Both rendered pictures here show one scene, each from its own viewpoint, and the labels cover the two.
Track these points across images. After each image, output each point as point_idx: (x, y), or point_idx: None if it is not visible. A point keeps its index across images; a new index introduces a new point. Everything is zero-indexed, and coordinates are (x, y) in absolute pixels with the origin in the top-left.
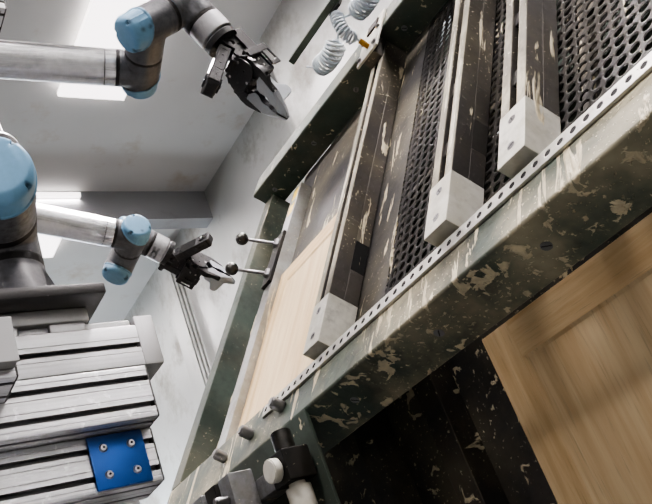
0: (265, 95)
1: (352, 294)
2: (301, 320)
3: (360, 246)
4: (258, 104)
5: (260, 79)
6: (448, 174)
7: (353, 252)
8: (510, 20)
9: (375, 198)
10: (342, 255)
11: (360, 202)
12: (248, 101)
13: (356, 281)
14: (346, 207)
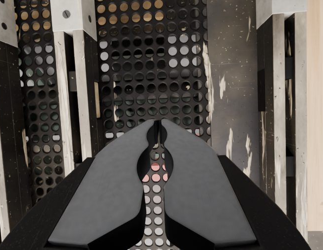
0: (131, 168)
1: (260, 39)
2: None
3: (262, 106)
4: (200, 171)
5: (62, 226)
6: (55, 27)
7: (265, 93)
8: None
9: (261, 181)
10: (270, 78)
11: (268, 169)
12: (252, 218)
13: (259, 58)
14: (280, 158)
